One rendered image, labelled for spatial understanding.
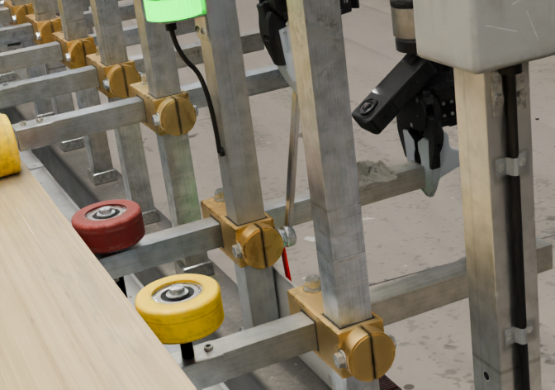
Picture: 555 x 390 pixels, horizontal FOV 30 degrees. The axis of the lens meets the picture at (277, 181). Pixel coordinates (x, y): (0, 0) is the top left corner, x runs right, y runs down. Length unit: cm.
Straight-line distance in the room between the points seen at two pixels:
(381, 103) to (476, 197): 58
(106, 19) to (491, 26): 104
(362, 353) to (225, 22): 39
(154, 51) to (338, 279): 52
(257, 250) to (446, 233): 211
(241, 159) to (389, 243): 207
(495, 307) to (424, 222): 262
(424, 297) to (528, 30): 48
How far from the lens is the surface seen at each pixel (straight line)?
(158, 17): 110
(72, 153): 214
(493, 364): 76
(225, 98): 114
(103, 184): 192
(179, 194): 143
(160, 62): 138
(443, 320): 276
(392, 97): 128
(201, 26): 114
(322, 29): 90
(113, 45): 162
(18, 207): 129
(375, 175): 130
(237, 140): 116
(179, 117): 137
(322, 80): 90
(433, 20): 67
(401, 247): 318
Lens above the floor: 132
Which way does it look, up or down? 20 degrees down
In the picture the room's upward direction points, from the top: 8 degrees counter-clockwise
